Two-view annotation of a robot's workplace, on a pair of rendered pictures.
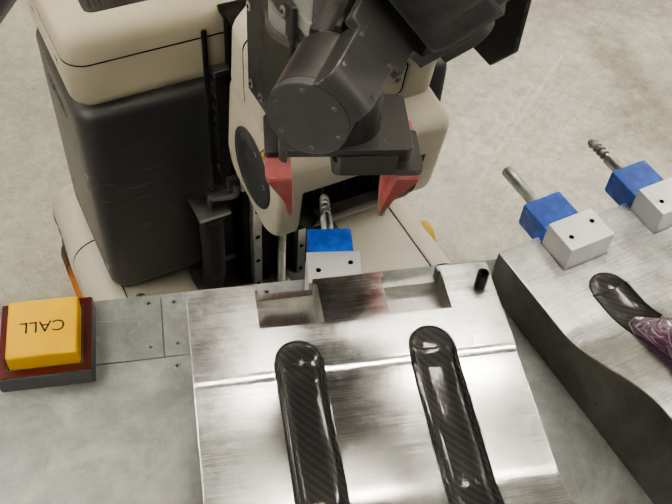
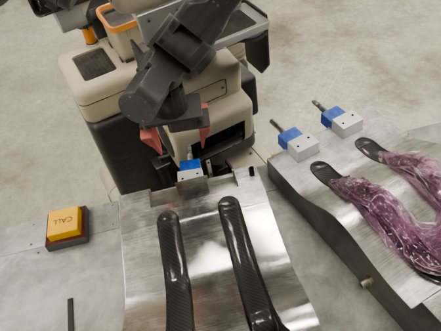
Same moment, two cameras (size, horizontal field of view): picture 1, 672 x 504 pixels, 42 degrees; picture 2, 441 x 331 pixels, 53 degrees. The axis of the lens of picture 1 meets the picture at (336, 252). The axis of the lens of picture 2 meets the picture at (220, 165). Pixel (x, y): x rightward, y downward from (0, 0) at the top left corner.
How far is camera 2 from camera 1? 18 cm
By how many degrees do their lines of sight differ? 7
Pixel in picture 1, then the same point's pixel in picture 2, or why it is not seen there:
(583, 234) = (304, 144)
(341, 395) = (186, 232)
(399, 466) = (212, 260)
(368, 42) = (157, 71)
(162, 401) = (118, 247)
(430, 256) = not seen: hidden behind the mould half
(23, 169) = (90, 159)
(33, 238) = (96, 190)
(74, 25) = (80, 87)
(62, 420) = (75, 261)
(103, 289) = not seen: hidden behind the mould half
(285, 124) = (129, 112)
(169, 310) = not seen: hidden behind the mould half
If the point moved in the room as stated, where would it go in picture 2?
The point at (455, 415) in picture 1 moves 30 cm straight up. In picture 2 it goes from (239, 234) to (214, 90)
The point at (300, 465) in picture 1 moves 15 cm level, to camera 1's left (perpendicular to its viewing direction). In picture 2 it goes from (168, 265) to (79, 268)
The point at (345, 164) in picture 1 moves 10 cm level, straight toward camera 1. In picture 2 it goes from (173, 127) to (165, 172)
